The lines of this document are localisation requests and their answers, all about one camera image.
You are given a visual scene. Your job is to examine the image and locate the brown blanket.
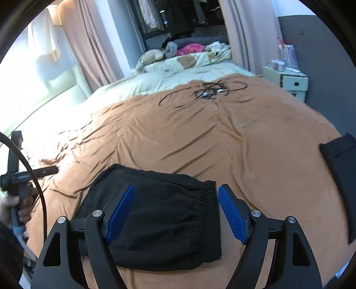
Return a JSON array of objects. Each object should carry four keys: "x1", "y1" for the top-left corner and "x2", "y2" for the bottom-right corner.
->
[{"x1": 25, "y1": 74, "x2": 355, "y2": 283}]

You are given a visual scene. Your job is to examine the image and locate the bear print pillow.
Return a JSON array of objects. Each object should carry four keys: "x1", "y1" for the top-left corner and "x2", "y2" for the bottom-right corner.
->
[{"x1": 143, "y1": 49, "x2": 231, "y2": 73}]

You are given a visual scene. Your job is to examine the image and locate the black tangled cable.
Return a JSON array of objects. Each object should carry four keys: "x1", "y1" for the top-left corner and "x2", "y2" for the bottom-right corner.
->
[{"x1": 158, "y1": 79, "x2": 248, "y2": 108}]

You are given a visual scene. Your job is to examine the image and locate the black shorts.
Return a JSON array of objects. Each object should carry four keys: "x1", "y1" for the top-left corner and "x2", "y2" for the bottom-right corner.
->
[{"x1": 74, "y1": 164, "x2": 221, "y2": 271}]

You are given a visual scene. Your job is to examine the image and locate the white patterned cloth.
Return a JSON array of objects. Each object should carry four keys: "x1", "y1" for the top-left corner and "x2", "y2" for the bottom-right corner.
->
[{"x1": 204, "y1": 41, "x2": 231, "y2": 59}]

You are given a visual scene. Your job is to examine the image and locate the right pink curtain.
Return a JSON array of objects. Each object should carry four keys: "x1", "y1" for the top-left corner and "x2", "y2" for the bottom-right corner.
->
[{"x1": 219, "y1": 0, "x2": 282, "y2": 75}]

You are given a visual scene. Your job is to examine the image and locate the beige plush toy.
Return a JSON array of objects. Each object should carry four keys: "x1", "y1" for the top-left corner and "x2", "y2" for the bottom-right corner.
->
[{"x1": 135, "y1": 49, "x2": 164, "y2": 70}]

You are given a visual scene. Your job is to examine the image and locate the striped bag on nightstand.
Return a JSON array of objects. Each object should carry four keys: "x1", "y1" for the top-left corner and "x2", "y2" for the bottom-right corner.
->
[{"x1": 277, "y1": 38, "x2": 299, "y2": 70}]

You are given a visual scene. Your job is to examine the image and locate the white nightstand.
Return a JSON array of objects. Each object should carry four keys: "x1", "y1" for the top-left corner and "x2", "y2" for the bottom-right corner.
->
[{"x1": 262, "y1": 66, "x2": 309, "y2": 102}]

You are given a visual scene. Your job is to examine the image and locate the pink curtain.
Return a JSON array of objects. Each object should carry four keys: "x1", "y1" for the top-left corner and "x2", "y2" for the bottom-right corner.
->
[
  {"x1": 58, "y1": 0, "x2": 124, "y2": 92},
  {"x1": 219, "y1": 0, "x2": 282, "y2": 75}
]

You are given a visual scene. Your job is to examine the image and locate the person left hand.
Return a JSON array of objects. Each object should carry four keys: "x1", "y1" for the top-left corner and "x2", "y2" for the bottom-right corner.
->
[{"x1": 0, "y1": 186, "x2": 40, "y2": 229}]

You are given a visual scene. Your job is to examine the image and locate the folded black garment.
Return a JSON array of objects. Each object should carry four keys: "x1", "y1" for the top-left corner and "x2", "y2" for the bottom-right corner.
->
[{"x1": 319, "y1": 134, "x2": 356, "y2": 244}]

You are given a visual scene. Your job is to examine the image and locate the pink fluffy item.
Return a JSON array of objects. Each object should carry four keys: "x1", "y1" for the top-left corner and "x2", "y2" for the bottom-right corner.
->
[{"x1": 176, "y1": 43, "x2": 205, "y2": 56}]

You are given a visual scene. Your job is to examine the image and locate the grey plush toy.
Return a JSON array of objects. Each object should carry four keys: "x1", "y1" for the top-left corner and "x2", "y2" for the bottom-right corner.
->
[{"x1": 164, "y1": 42, "x2": 178, "y2": 59}]

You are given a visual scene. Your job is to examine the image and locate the left pink curtain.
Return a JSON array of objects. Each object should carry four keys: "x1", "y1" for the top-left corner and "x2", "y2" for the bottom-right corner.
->
[{"x1": 58, "y1": 0, "x2": 124, "y2": 92}]

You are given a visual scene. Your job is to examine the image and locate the cream bed sheet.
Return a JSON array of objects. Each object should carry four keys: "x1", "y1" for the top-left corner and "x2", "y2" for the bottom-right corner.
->
[{"x1": 81, "y1": 61, "x2": 254, "y2": 110}]

